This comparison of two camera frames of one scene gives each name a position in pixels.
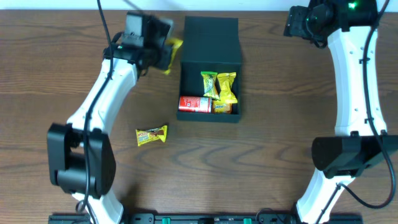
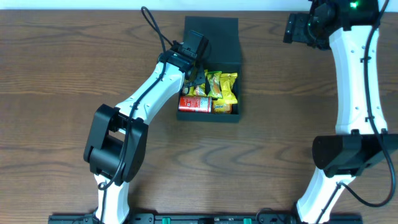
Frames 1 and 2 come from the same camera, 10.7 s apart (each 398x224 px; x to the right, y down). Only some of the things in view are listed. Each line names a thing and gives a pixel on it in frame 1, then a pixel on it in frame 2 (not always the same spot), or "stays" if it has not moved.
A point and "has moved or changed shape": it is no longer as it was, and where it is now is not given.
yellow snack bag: x=226 y=81 stays
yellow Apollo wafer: x=144 y=136 → x=198 y=90
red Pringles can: x=194 y=104 stays
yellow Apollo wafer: x=176 y=43 has moved or changed shape
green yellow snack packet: x=210 y=89 has moved or changed shape
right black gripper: x=292 y=22 stays
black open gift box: x=211 y=44 stays
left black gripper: x=168 y=55 → x=198 y=78
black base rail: x=208 y=218 stays
